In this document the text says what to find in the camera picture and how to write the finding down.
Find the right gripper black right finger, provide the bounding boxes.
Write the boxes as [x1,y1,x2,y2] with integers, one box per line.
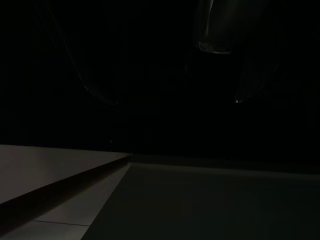
[234,0,301,103]

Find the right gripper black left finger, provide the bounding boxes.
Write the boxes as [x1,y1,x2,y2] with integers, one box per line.
[39,0,122,105]

